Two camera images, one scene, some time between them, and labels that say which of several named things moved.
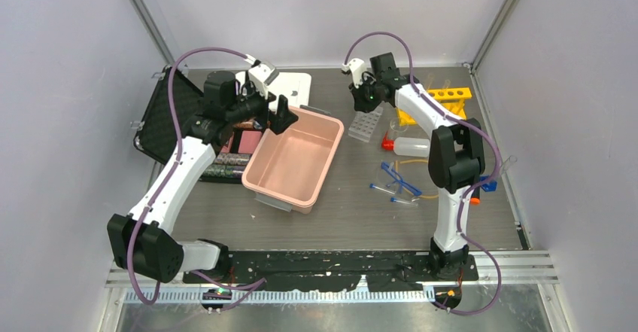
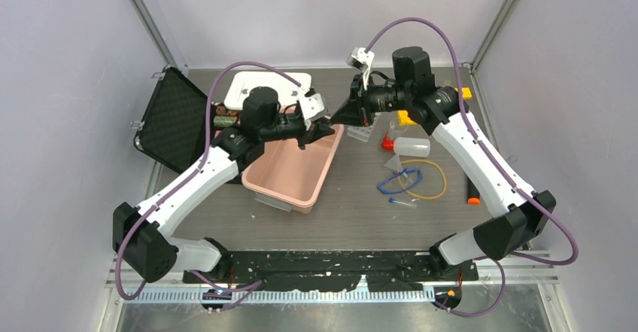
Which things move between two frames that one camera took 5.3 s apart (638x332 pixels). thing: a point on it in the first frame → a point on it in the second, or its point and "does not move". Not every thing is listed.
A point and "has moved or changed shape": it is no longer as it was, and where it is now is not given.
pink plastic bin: (288, 170) does not move
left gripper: (283, 117) → (317, 129)
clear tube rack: (363, 124) does not move
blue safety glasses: (393, 179) has moved or changed shape
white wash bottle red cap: (408, 147) does not move
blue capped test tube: (394, 199) does not move
